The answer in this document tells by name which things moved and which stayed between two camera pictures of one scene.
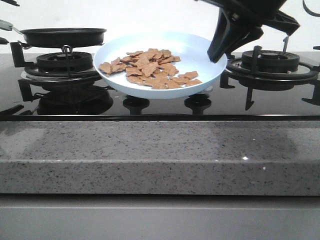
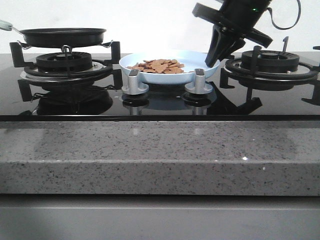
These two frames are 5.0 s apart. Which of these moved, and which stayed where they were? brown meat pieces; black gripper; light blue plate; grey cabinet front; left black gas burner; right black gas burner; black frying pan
Moved: light blue plate; black gripper; brown meat pieces
Stayed: left black gas burner; black frying pan; grey cabinet front; right black gas burner
